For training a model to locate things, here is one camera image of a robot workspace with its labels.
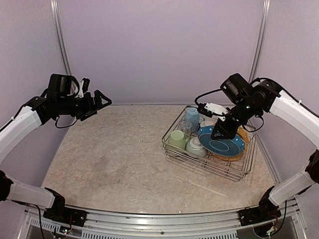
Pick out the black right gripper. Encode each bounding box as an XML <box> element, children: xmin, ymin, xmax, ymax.
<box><xmin>211</xmin><ymin>97</ymin><xmax>261</xmax><ymax>139</ymax></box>

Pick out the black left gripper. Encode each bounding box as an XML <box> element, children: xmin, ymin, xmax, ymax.
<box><xmin>57</xmin><ymin>89</ymin><xmax>112</xmax><ymax>121</ymax></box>

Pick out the blue polka dot plate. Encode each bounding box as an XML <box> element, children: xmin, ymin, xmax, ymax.
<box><xmin>197</xmin><ymin>126</ymin><xmax>244</xmax><ymax>157</ymax></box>

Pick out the yellow polka dot plate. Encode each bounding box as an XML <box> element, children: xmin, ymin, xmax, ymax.
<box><xmin>214</xmin><ymin>127</ymin><xmax>249</xmax><ymax>161</ymax></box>

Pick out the pale striped bowl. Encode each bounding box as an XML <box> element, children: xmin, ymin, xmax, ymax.
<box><xmin>185</xmin><ymin>137</ymin><xmax>207</xmax><ymax>157</ymax></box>

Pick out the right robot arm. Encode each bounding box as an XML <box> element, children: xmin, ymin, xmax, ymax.
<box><xmin>211</xmin><ymin>73</ymin><xmax>319</xmax><ymax>221</ymax></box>

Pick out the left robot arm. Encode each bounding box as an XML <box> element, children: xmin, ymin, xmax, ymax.
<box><xmin>0</xmin><ymin>74</ymin><xmax>112</xmax><ymax>222</ymax></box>

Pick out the dark teal white bowl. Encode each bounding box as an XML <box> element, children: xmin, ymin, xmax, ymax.
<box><xmin>200</xmin><ymin>119</ymin><xmax>215</xmax><ymax>127</ymax></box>

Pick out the light blue cup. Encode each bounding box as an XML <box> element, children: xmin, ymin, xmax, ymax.
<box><xmin>185</xmin><ymin>108</ymin><xmax>200</xmax><ymax>132</ymax></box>

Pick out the clear glass cup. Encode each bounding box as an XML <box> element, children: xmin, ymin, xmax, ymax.
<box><xmin>178</xmin><ymin>119</ymin><xmax>192</xmax><ymax>137</ymax></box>

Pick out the light green cup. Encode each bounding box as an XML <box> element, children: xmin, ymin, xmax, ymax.
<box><xmin>167</xmin><ymin>130</ymin><xmax>186</xmax><ymax>150</ymax></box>

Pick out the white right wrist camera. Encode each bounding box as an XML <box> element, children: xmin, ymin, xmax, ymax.
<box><xmin>197</xmin><ymin>103</ymin><xmax>228</xmax><ymax>118</ymax></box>

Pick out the metal wire dish rack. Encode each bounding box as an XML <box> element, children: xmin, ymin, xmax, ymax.
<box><xmin>161</xmin><ymin>106</ymin><xmax>255</xmax><ymax>181</ymax></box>

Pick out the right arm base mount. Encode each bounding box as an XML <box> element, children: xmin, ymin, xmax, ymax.
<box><xmin>238</xmin><ymin>206</ymin><xmax>282</xmax><ymax>226</ymax></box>

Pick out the left aluminium corner post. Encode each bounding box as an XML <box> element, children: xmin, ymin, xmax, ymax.
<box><xmin>50</xmin><ymin>0</ymin><xmax>72</xmax><ymax>75</ymax></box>

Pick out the aluminium corner post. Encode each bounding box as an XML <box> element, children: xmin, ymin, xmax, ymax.
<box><xmin>248</xmin><ymin>0</ymin><xmax>271</xmax><ymax>82</ymax></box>
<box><xmin>50</xmin><ymin>0</ymin><xmax>72</xmax><ymax>75</ymax></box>

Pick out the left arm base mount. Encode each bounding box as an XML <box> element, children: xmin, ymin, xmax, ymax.
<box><xmin>43</xmin><ymin>207</ymin><xmax>88</xmax><ymax>227</ymax></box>

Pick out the aluminium front frame rail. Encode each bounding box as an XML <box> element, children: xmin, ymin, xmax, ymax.
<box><xmin>17</xmin><ymin>196</ymin><xmax>307</xmax><ymax>239</ymax></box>

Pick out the right aluminium corner post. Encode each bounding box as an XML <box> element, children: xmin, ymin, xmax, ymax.
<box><xmin>248</xmin><ymin>0</ymin><xmax>271</xmax><ymax>82</ymax></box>

